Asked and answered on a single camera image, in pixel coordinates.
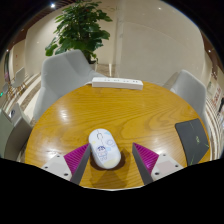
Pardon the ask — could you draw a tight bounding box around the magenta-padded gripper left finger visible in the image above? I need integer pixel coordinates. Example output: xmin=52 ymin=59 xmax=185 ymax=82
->
xmin=41 ymin=142 xmax=92 ymax=186

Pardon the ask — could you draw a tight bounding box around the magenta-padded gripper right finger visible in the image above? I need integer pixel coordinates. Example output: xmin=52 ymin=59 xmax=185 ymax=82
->
xmin=131 ymin=142 xmax=184 ymax=186

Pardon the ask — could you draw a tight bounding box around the white cartoon-print computer mouse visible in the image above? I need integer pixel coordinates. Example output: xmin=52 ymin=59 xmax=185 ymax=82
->
xmin=88 ymin=128 xmax=122 ymax=170

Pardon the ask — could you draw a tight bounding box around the dark grey mouse pad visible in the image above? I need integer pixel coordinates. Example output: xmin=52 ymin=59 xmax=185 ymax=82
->
xmin=174 ymin=118 xmax=212 ymax=167

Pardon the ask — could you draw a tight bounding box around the grey upholstered armchair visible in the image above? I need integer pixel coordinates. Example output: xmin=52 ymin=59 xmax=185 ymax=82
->
xmin=169 ymin=69 xmax=210 ymax=132
xmin=33 ymin=49 xmax=106 ymax=123
xmin=0 ymin=103 xmax=34 ymax=162

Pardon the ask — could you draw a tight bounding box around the white power strip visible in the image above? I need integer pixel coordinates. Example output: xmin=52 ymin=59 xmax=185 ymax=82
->
xmin=91 ymin=76 xmax=144 ymax=91

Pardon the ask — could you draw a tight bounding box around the group of far chairs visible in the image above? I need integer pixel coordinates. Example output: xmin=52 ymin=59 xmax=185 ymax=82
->
xmin=1 ymin=66 xmax=28 ymax=98

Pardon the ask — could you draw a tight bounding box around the green leafy potted plant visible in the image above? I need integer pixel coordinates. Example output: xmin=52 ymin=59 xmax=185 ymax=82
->
xmin=44 ymin=0 xmax=113 ymax=72

